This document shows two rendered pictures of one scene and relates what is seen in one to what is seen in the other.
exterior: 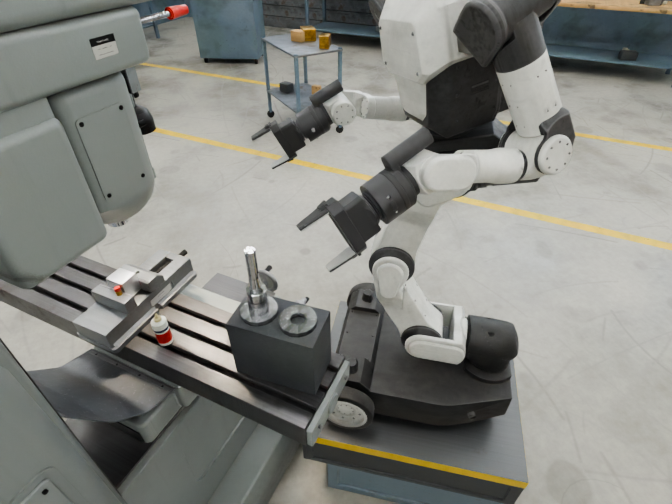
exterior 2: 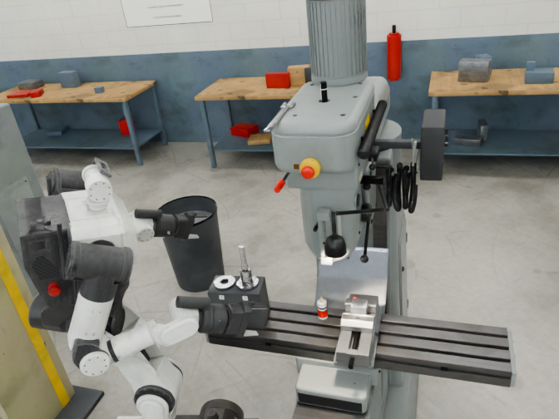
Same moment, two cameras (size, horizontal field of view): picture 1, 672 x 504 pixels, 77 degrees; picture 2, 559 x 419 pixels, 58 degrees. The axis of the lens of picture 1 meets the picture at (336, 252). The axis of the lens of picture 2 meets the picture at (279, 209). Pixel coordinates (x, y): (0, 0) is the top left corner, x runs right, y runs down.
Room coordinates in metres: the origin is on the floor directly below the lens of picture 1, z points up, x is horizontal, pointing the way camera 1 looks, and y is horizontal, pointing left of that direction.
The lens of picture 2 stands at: (2.37, 0.22, 2.37)
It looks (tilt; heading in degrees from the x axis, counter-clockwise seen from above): 29 degrees down; 175
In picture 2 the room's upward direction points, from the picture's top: 7 degrees counter-clockwise
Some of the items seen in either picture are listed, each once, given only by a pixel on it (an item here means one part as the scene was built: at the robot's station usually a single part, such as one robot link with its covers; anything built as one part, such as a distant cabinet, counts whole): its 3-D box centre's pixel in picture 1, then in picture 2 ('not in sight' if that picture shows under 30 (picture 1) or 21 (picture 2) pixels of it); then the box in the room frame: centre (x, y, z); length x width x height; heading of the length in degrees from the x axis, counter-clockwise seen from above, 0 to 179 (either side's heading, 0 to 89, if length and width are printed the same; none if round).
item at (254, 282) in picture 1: (252, 269); (243, 258); (0.70, 0.18, 1.25); 0.03 x 0.03 x 0.11
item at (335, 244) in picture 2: (137, 117); (334, 244); (1.03, 0.49, 1.46); 0.07 x 0.07 x 0.06
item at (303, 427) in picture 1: (149, 323); (350, 336); (0.86, 0.56, 0.89); 1.24 x 0.23 x 0.08; 65
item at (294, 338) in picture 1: (281, 340); (239, 300); (0.68, 0.14, 1.03); 0.22 x 0.12 x 0.20; 71
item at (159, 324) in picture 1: (161, 327); (322, 307); (0.76, 0.47, 0.99); 0.04 x 0.04 x 0.11
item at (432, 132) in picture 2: not in sight; (434, 144); (0.72, 0.96, 1.62); 0.20 x 0.09 x 0.21; 155
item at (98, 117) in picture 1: (87, 149); (332, 214); (0.84, 0.53, 1.47); 0.21 x 0.19 x 0.32; 65
